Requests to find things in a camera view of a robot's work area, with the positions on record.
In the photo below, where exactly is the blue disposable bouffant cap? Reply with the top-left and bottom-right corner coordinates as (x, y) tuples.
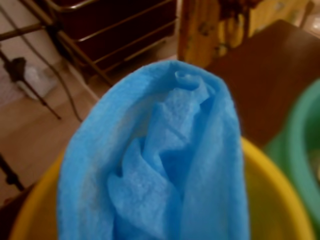
(56, 59), (245, 240)

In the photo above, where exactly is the yellow plastic bin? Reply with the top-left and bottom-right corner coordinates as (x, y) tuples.
(9, 137), (316, 240)

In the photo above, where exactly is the green plastic bin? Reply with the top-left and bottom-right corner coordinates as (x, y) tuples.
(264, 78), (320, 210)

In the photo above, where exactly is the yellow wooden furniture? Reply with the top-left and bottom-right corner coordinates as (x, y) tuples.
(176, 0), (315, 69)

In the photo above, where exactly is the metal shelf rack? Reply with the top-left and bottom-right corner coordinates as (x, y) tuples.
(22, 0), (179, 88)

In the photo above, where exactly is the dark brown wooden table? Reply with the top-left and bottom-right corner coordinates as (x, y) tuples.
(203, 19), (320, 149)

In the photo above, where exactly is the black cable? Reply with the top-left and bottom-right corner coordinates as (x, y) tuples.
(0, 3), (84, 124)

